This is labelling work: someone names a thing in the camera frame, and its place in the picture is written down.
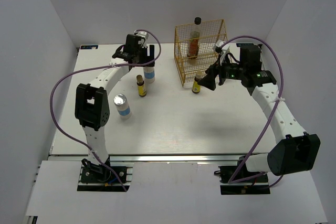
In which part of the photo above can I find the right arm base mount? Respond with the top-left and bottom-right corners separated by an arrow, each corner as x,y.
214,155 -> 271,196

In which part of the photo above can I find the left small yellow label bottle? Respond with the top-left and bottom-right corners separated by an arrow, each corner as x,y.
136,74 -> 147,97

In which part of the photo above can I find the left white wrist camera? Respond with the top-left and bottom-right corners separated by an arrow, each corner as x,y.
134,30 -> 149,48

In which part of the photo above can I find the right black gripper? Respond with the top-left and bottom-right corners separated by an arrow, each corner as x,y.
197,54 -> 246,91

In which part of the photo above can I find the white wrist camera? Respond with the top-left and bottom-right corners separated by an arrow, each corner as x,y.
213,40 -> 230,65
134,30 -> 149,48

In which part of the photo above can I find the dark sauce bottle red label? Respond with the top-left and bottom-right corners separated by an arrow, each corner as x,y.
187,17 -> 202,60

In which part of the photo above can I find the left blue table sticker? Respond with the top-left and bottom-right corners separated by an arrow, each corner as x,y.
80,45 -> 98,50

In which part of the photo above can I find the blue table sticker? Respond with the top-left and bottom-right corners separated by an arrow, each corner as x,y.
80,45 -> 98,50
236,43 -> 254,48

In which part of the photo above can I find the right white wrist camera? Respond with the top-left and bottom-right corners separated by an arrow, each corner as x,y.
213,40 -> 230,65

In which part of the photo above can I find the yellow wire basket rack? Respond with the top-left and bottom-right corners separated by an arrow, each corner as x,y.
174,19 -> 227,86

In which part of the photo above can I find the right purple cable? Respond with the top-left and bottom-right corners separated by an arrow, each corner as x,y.
222,35 -> 285,189

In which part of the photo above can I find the right small yellow label bottle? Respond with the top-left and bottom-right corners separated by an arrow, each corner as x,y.
192,71 -> 202,94

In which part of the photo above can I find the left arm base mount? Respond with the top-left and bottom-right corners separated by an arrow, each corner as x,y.
77,158 -> 133,192

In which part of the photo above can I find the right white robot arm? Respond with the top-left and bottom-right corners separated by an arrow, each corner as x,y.
198,44 -> 321,182

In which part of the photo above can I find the right blue table sticker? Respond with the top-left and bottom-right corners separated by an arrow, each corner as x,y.
236,43 -> 254,48

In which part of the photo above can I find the small yellow label bottle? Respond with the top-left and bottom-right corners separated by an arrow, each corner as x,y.
136,74 -> 147,97
192,71 -> 202,94

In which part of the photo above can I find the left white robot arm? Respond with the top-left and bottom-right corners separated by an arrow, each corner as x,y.
75,31 -> 154,182

